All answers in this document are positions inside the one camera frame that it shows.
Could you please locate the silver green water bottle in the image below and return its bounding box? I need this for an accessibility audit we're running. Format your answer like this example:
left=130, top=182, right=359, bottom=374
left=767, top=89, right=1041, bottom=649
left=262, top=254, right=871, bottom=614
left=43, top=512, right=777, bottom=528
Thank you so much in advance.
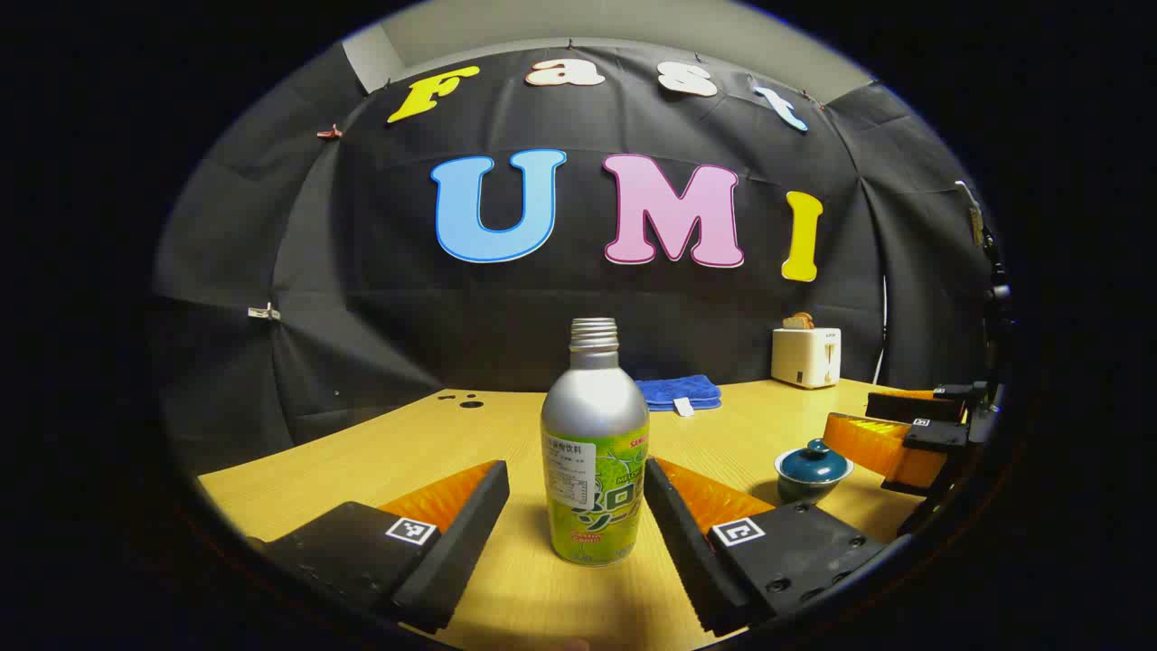
left=541, top=317, right=651, bottom=567

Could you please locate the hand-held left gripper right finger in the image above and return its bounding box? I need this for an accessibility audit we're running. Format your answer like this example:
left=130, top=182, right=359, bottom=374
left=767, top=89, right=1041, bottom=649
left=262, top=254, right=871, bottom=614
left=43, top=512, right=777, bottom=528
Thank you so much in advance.
left=644, top=457, right=896, bottom=638

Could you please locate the teal teacup lid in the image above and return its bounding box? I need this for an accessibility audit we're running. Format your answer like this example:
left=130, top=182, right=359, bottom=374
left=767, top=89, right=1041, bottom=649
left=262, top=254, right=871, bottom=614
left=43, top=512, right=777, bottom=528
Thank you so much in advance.
left=775, top=439, right=854, bottom=482

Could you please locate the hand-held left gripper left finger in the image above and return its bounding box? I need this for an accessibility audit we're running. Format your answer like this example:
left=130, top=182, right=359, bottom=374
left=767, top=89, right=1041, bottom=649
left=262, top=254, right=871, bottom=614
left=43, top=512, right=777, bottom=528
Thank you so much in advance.
left=246, top=459, right=511, bottom=635

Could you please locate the teal teacup white inside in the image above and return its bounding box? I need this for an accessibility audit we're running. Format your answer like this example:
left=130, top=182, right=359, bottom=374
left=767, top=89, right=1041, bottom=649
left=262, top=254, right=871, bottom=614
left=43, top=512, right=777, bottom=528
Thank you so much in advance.
left=776, top=466, right=849, bottom=505

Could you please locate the black backdrop cloth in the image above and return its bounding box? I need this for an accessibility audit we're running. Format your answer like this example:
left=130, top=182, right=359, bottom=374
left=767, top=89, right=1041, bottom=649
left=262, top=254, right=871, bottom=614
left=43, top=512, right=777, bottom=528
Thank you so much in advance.
left=149, top=41, right=1004, bottom=476

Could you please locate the white toaster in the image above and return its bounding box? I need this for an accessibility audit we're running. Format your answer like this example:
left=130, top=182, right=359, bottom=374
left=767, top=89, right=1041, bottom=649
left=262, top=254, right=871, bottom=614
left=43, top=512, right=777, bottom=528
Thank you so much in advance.
left=771, top=326, right=842, bottom=390

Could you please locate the blue folded towel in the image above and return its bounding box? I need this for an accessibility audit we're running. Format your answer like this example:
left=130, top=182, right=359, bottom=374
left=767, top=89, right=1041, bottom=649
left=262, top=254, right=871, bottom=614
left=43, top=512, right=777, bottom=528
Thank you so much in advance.
left=635, top=374, right=723, bottom=414

